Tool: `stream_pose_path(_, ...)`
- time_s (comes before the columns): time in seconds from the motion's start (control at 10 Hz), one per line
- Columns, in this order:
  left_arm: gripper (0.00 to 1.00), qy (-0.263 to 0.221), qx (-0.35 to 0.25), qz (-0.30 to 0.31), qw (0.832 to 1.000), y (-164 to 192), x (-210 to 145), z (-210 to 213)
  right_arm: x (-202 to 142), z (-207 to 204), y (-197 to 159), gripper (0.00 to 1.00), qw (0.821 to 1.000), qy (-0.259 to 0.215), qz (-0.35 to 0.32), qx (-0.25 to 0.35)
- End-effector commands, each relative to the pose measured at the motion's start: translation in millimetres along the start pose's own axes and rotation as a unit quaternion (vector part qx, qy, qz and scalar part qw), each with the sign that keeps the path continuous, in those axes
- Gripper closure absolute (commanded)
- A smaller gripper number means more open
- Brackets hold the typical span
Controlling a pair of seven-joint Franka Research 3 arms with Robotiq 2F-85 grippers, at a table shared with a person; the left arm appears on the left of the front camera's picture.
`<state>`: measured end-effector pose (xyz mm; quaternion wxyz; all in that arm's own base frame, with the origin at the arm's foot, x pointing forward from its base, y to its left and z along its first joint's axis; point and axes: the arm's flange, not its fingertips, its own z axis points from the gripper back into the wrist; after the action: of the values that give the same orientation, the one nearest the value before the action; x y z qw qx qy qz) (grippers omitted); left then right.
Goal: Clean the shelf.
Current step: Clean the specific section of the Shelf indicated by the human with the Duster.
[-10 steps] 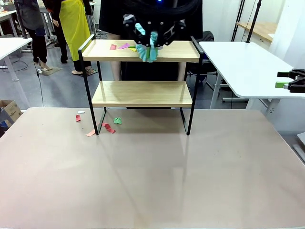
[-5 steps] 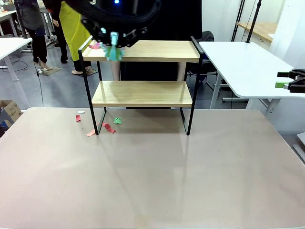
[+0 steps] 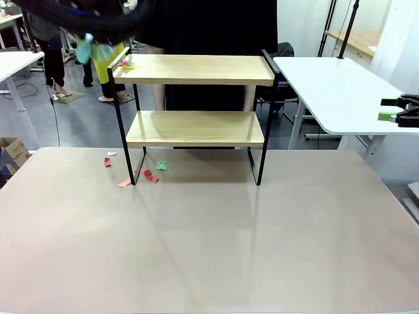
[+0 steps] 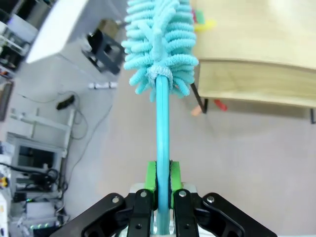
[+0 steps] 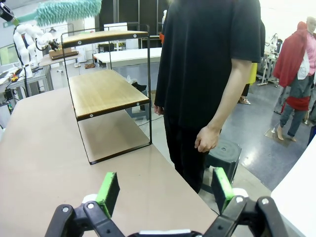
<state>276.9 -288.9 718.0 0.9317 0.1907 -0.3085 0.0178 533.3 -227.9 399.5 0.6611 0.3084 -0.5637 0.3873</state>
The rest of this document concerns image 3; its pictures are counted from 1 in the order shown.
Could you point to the orange paper scrap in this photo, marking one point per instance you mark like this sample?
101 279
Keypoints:
124 183

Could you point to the white paper scrap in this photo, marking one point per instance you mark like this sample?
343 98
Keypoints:
111 153

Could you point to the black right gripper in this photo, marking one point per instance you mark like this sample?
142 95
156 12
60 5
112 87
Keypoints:
409 111

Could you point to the tan floor mat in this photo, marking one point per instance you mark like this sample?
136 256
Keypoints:
73 97

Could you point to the brown cardboard box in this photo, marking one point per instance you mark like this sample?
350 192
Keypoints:
18 150

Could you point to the teal chenille duster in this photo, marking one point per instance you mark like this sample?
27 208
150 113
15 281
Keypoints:
84 49

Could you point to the black office chair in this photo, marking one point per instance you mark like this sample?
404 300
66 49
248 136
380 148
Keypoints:
285 49

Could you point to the small white table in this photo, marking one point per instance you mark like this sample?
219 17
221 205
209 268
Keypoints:
16 62

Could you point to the crumpled green paper scrap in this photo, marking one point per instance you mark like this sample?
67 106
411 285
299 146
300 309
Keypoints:
161 165

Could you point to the small red paper scrap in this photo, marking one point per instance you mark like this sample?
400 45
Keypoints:
107 162

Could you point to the green paper strip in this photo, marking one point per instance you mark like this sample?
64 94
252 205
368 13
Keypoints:
131 61

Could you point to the thin black tripod stand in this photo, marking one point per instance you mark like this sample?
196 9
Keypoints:
328 26

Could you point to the yellow paper scrap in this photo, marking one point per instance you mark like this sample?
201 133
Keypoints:
132 67

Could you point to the person's black shirt torso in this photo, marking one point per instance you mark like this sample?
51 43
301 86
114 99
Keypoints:
212 26

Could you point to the person in yellow apron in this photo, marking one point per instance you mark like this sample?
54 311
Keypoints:
104 70

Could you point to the large white side table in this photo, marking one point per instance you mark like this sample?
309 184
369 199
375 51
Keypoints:
337 91

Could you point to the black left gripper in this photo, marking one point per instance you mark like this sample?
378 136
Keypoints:
118 32

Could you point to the thick black pole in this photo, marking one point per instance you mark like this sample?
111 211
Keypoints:
348 29

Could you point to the two-tier wood metal shelf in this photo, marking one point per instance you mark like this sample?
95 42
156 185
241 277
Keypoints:
196 129

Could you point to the wooden top desk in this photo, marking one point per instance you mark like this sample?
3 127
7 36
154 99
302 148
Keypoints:
360 39

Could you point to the person's left forearm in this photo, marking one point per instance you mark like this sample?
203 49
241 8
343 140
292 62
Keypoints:
249 98

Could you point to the pink paper scrap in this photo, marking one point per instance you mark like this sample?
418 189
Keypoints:
123 61

